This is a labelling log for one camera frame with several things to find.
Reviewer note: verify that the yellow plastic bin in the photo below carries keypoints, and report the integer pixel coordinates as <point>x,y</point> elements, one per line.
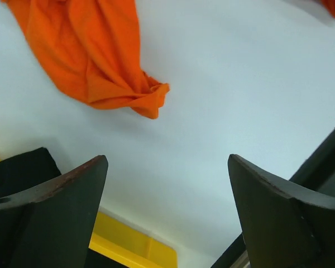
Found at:
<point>115,244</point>

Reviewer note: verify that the black t shirt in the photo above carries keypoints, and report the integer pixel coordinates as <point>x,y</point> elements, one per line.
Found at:
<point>26,170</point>

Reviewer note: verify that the orange t shirt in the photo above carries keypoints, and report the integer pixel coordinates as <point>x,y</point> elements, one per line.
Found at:
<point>195,59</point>

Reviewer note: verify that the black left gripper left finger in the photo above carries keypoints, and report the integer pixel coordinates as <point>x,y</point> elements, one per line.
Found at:
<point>50,224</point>

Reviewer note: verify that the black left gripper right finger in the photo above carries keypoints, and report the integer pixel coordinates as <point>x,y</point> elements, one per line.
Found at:
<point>283,224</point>

